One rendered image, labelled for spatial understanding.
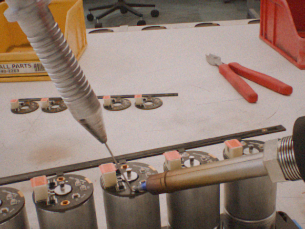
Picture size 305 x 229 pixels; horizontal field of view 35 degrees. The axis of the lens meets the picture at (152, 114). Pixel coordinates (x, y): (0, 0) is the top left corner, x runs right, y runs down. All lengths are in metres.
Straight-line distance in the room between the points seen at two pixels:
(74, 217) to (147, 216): 0.03
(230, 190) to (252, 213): 0.01
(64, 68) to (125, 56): 0.39
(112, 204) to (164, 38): 0.43
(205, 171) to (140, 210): 0.04
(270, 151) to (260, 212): 0.07
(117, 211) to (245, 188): 0.06
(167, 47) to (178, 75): 0.09
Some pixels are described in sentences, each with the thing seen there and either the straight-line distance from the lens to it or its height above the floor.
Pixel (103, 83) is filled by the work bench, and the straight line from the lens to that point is 0.48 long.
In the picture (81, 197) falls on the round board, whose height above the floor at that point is 0.81.
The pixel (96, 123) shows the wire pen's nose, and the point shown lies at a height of 0.85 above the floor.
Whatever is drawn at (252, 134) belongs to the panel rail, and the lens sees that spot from 0.24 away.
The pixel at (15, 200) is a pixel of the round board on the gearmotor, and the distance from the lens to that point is 0.20.
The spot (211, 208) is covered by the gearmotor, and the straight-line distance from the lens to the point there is 0.21.
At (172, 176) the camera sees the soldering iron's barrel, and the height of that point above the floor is 0.82.
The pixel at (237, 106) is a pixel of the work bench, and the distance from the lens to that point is 0.41.
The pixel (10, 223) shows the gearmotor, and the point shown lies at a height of 0.81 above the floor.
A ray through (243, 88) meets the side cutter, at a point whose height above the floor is 0.76.
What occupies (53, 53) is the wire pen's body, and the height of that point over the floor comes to 0.88.
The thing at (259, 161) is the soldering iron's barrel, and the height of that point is 0.84.
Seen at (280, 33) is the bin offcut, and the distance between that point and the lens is 0.54.
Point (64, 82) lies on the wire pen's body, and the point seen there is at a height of 0.86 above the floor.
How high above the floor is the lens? 0.92
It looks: 25 degrees down
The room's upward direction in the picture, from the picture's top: 4 degrees counter-clockwise
